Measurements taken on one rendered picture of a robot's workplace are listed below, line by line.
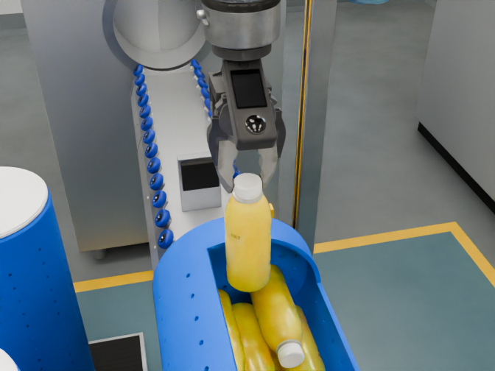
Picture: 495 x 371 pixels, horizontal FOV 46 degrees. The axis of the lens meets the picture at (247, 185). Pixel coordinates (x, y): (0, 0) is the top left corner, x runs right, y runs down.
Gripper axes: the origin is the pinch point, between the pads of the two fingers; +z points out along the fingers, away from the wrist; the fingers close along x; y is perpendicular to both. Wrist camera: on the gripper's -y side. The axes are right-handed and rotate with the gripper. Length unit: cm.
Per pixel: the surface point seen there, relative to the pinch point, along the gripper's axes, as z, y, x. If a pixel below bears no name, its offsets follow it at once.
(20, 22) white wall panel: 124, 435, 98
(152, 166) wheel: 39, 66, 12
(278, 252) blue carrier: 22.4, 9.6, -7.4
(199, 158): 28, 51, 1
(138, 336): 121, 81, 24
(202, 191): 38, 51, 1
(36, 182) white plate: 32, 56, 39
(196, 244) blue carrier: 14.6, 6.3, 7.0
